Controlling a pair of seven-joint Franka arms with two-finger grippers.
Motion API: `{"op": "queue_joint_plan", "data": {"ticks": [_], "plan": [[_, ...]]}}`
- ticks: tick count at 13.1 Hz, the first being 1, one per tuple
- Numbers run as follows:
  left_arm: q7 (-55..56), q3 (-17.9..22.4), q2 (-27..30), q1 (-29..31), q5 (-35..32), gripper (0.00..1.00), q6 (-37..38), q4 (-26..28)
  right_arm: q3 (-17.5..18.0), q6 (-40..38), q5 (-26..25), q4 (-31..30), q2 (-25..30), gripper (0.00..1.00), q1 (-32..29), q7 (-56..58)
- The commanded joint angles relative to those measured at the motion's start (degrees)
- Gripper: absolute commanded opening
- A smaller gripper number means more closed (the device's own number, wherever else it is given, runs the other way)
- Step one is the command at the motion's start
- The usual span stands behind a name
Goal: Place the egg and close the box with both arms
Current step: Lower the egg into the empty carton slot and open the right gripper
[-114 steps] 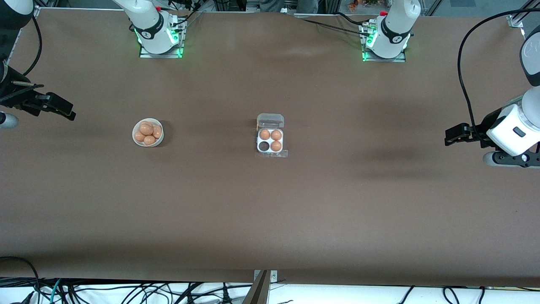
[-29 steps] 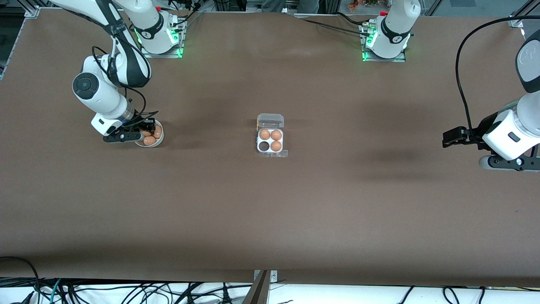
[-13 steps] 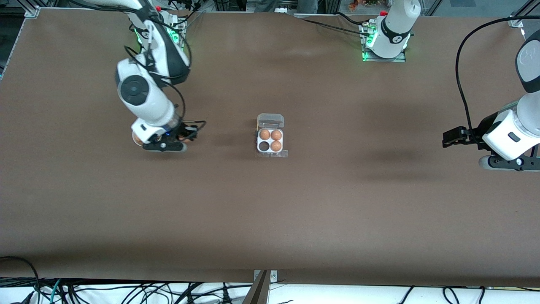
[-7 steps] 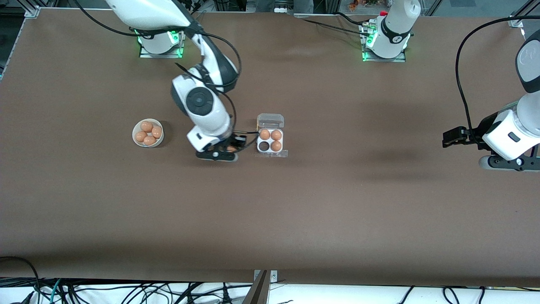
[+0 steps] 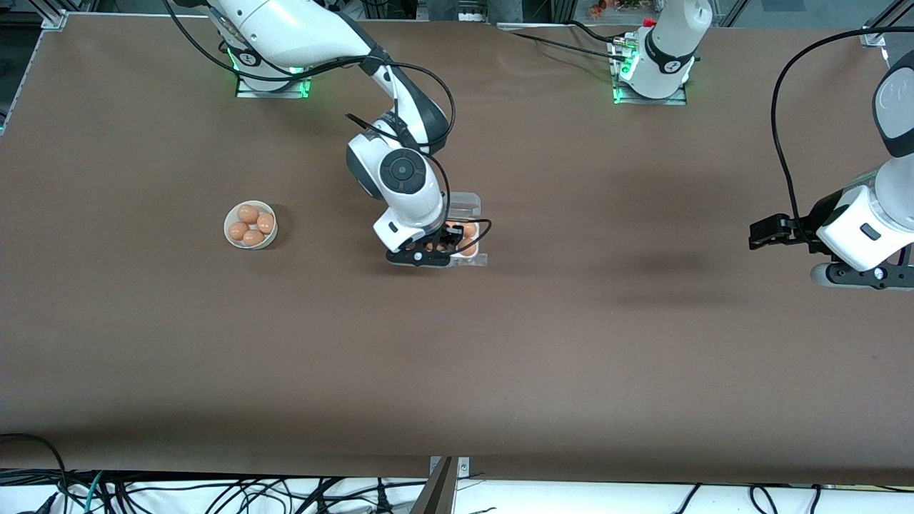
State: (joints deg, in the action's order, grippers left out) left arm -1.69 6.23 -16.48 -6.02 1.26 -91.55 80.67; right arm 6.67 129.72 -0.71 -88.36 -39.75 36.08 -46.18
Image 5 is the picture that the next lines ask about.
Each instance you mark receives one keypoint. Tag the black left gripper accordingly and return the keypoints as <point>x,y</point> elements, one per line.
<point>808,227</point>

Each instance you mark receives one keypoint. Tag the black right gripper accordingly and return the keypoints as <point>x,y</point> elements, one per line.
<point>451,233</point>

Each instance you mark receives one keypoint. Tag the clear plastic egg carton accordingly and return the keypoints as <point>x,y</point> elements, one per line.
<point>468,203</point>

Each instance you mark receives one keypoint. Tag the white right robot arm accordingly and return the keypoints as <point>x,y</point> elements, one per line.
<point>300,28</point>

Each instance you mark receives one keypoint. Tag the brown egg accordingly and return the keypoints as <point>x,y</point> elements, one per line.
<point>265,223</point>
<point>253,238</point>
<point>469,249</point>
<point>238,230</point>
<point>248,213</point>
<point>470,230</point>

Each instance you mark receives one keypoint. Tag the clear tape strip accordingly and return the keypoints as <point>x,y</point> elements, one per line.
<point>478,260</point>

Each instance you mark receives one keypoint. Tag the white round bowl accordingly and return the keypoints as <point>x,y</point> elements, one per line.
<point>232,216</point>

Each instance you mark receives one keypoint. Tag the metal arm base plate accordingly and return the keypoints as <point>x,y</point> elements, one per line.
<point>646,101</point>
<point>271,92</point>

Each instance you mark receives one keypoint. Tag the aluminium frame profile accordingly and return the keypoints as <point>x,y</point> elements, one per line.
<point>875,36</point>
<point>53,18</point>

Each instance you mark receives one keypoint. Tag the small metal bracket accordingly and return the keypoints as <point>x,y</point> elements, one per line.
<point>464,467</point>

